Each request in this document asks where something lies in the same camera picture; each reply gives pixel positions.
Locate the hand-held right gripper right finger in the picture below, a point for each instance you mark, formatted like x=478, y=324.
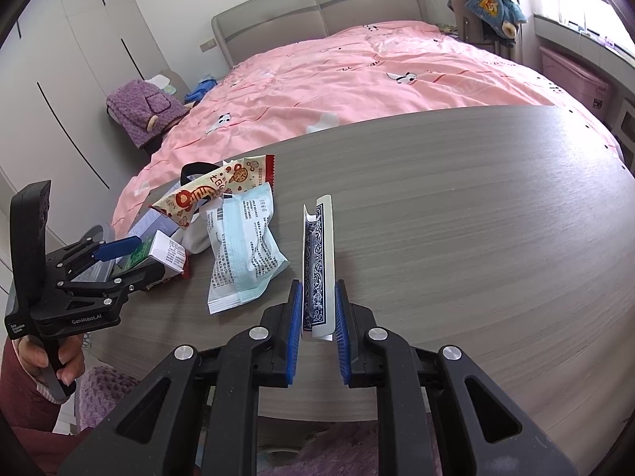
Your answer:
x=341, y=332

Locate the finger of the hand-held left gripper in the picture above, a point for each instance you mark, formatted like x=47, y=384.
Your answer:
x=116, y=249
x=141, y=277

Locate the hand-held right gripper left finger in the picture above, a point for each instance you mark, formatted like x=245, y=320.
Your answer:
x=295, y=332

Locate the small green carton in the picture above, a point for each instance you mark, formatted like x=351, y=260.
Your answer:
x=136, y=258

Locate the grey perforated plastic basket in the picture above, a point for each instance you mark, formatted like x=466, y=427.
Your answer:
x=101, y=270

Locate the small white carton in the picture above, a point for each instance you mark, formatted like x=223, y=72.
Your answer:
x=166, y=250

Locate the white knotted cloth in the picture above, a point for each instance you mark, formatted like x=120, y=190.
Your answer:
x=196, y=238

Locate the blue patterned playing card box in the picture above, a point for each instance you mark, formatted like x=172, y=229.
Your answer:
x=317, y=258

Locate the orange and red snack wrapper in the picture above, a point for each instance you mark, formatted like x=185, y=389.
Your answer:
x=198, y=198

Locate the light blue plastic packet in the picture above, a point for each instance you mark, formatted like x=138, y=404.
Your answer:
x=243, y=248

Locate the person's left forearm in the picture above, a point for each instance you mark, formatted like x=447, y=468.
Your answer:
x=25, y=421

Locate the person's left hand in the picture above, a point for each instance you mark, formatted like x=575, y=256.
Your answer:
x=69, y=359

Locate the black elastic band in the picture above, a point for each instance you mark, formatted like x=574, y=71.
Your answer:
x=186, y=171

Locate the purple fuzzy trousers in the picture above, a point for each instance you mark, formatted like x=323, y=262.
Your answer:
x=106, y=391

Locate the purple fuzzy garment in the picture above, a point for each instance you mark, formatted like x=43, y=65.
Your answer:
x=139, y=109

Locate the white tissue pack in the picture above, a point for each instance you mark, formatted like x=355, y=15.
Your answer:
x=158, y=82

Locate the blue cloth bundle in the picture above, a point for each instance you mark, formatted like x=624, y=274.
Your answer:
x=201, y=90

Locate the white wardrobe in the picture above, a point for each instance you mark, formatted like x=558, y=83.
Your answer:
x=64, y=69

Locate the pink bed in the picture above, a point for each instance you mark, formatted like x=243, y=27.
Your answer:
x=372, y=69

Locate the grey upholstered headboard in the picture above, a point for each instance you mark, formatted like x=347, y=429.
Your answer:
x=317, y=5

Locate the brown chair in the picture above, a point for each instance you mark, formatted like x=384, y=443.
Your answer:
x=471, y=29

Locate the pink storage box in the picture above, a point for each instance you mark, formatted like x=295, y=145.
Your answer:
x=570, y=74

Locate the blue fleece jacket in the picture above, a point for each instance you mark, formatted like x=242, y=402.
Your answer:
x=488, y=2

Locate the wall socket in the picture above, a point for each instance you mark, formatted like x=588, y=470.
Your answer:
x=208, y=45

